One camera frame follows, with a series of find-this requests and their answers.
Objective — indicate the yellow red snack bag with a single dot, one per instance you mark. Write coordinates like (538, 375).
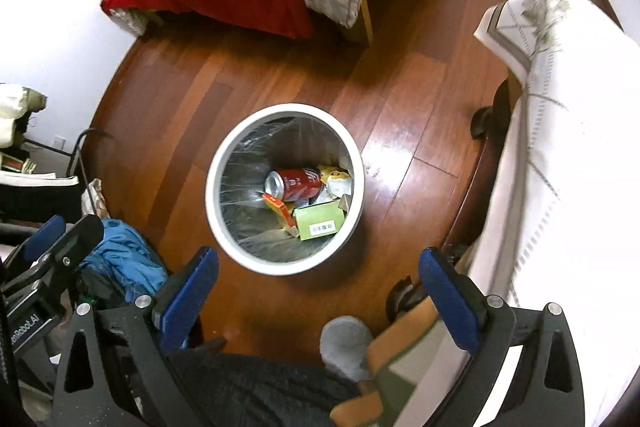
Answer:
(279, 209)

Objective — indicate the red soda can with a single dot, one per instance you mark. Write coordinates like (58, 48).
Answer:
(293, 185)

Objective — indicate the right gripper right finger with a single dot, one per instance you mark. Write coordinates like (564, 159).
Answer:
(546, 386)

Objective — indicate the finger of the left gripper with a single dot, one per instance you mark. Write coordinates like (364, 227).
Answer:
(57, 266)
(28, 244)

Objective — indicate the dark wooden table frame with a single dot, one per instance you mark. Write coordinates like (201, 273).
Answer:
(490, 125)

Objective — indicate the white round trash bin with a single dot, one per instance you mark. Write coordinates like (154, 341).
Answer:
(281, 136)

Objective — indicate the black trousers leg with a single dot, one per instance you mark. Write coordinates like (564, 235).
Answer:
(239, 390)

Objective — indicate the white checked tablecloth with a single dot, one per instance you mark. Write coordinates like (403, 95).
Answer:
(563, 220)

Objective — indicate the green white carton box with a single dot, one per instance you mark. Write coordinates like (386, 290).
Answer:
(319, 220)

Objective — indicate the yellow snack wrapper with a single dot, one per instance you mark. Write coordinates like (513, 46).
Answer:
(338, 183)

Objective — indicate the blue jacket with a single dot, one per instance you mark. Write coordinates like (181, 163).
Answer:
(125, 263)

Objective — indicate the cream coat hanging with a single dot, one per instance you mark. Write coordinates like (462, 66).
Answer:
(16, 104)

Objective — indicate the grey slipper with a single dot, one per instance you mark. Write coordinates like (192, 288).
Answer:
(343, 345)

